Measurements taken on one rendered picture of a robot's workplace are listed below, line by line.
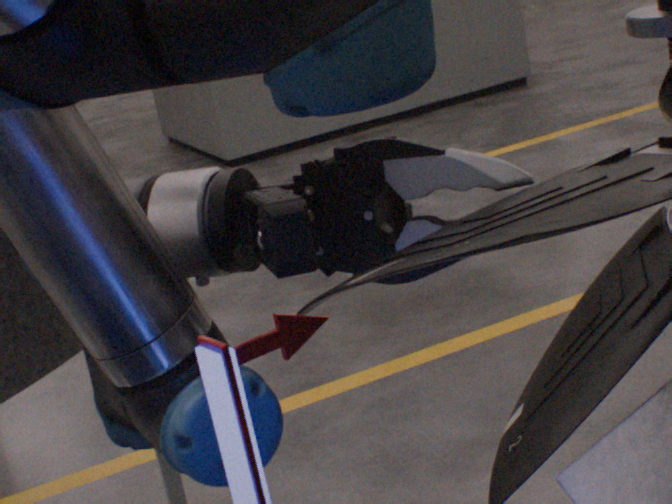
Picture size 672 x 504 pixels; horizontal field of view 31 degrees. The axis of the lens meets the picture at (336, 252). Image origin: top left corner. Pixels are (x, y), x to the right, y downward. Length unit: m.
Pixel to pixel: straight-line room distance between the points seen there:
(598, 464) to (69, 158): 0.37
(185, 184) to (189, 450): 0.19
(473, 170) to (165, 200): 0.21
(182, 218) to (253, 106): 6.01
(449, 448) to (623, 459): 2.33
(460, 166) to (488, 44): 6.65
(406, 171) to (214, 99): 6.00
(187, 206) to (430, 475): 2.22
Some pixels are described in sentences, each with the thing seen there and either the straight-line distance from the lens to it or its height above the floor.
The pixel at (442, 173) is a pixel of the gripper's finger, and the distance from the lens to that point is 0.76.
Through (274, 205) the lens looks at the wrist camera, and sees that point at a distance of 0.71.
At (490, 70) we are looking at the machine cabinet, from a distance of 7.42.
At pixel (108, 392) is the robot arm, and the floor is 1.08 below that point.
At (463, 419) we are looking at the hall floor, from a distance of 3.23.
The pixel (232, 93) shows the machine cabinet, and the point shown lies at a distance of 6.77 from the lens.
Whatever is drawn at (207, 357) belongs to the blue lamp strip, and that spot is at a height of 1.19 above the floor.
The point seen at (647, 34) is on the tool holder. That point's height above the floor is 1.26.
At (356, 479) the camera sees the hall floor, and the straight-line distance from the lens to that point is 3.03.
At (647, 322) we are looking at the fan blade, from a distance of 0.87.
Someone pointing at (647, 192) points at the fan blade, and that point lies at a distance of 0.66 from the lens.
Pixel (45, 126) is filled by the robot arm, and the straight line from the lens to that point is 0.69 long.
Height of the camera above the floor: 1.38
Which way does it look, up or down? 17 degrees down
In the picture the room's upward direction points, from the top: 12 degrees counter-clockwise
